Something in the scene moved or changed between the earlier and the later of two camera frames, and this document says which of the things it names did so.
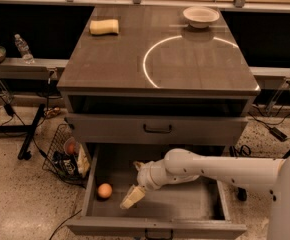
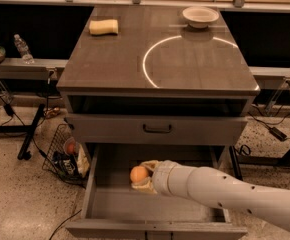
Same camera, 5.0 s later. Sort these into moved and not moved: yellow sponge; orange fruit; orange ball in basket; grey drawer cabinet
Moved: orange fruit
Not moved: grey drawer cabinet; orange ball in basket; yellow sponge
